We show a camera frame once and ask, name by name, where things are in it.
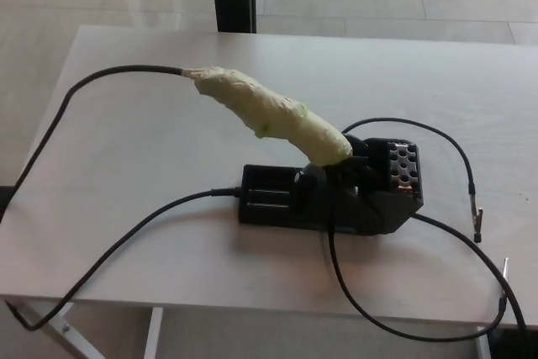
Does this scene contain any black soldering iron cable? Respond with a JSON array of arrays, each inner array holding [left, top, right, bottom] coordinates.
[[0, 63, 243, 331]]

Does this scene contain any white table leg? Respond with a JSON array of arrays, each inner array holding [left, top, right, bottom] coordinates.
[[142, 307, 164, 359], [477, 325, 493, 359]]

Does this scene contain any tape-wrapped soldering iron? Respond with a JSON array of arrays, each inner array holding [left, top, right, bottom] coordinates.
[[180, 64, 353, 166]]

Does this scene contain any black soldering station base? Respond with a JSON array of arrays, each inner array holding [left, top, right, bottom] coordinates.
[[237, 134, 425, 237]]

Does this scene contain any white diagonal table brace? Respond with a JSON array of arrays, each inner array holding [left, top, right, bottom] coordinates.
[[0, 298, 106, 359]]

